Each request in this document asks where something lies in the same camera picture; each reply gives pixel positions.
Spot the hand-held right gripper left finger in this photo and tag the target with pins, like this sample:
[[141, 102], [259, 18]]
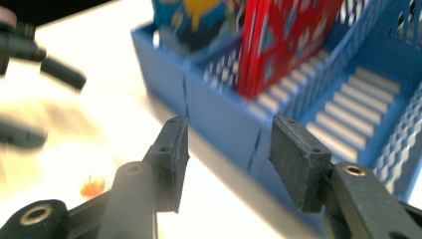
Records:
[[166, 166]]

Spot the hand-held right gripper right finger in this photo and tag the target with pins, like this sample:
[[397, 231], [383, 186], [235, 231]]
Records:
[[302, 166]]

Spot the blue plastic file rack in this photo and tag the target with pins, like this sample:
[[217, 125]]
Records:
[[219, 119]]

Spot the white book with green picture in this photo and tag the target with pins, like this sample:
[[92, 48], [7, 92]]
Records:
[[93, 189]]

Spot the blue cartoon picture book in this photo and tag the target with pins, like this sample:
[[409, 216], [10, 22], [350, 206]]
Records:
[[195, 23]]

